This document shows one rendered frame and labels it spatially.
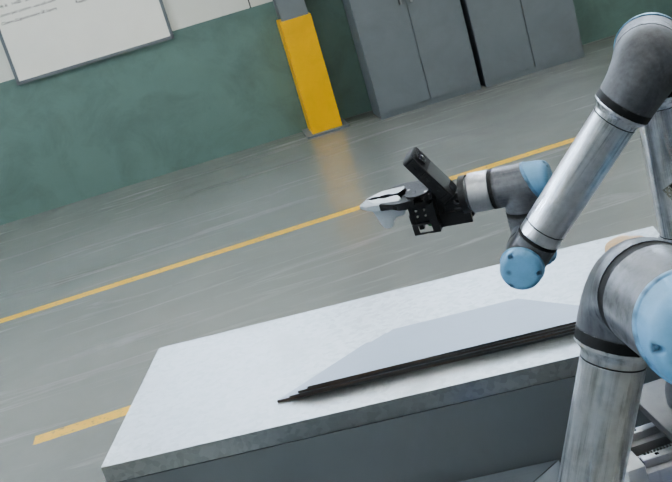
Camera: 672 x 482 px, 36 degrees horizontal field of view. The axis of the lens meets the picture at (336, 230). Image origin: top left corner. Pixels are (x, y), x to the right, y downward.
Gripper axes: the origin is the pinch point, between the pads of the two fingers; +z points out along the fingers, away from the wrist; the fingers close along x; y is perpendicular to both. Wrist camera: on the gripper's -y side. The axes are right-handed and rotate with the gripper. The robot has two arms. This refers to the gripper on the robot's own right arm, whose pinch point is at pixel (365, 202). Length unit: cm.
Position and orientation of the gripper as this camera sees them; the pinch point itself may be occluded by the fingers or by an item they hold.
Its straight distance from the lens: 201.3
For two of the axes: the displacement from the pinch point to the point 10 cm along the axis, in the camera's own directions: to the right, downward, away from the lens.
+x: 2.4, -4.8, 8.4
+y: 3.1, 8.6, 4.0
